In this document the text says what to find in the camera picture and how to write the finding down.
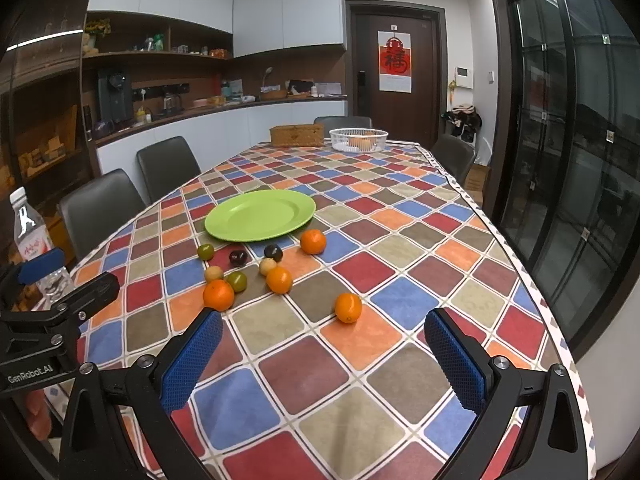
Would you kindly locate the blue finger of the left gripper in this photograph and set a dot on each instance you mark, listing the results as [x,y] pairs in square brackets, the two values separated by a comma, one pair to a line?
[15,276]
[76,307]

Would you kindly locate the white wall intercom panel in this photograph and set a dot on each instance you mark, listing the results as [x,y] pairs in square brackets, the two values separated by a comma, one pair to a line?
[463,77]

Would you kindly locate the checkered colourful tablecloth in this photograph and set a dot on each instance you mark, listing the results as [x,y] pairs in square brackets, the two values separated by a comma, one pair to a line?
[303,313]

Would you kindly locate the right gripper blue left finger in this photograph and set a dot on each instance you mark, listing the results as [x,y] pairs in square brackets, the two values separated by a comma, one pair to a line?
[95,442]

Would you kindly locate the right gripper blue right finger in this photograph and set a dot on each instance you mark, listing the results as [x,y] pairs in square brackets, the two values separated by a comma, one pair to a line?
[552,441]

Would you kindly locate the white wire basket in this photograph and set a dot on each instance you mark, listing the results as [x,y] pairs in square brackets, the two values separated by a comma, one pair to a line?
[339,139]

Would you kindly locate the oranges in basket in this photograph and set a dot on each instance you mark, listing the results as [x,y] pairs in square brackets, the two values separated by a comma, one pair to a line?
[363,142]

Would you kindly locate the person's left hand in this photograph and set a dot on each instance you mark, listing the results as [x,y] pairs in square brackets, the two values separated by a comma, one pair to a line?
[37,415]

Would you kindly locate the red fu poster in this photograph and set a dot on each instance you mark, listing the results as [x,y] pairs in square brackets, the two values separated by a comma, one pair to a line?
[394,62]

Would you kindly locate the tan round fruit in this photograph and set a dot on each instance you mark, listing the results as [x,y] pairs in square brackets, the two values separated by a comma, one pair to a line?
[213,273]
[266,265]

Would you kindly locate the green plate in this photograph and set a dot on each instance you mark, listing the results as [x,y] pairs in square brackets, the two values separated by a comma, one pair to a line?
[259,215]

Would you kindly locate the clear plastic water bottle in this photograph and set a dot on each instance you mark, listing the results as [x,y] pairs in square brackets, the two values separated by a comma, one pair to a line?
[33,240]

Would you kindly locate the green tomato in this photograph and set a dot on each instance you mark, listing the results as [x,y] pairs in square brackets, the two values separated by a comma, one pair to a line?
[206,252]
[237,280]

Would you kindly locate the black coffee machine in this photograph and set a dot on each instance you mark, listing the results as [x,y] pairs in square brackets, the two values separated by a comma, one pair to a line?
[115,97]

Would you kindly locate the dark purple plum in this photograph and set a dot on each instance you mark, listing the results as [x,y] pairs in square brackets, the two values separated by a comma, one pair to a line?
[274,252]
[238,258]

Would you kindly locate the orange mandarin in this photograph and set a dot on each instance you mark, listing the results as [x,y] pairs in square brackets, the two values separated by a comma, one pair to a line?
[348,307]
[279,280]
[218,295]
[313,242]

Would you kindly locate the dark grey chair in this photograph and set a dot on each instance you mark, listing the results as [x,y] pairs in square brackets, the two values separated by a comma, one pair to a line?
[454,155]
[98,209]
[166,165]
[337,122]

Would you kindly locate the white counter cabinet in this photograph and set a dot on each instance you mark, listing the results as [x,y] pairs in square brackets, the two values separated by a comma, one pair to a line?
[216,137]

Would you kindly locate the dark brown door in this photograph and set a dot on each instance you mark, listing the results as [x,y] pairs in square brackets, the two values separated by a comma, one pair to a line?
[413,117]

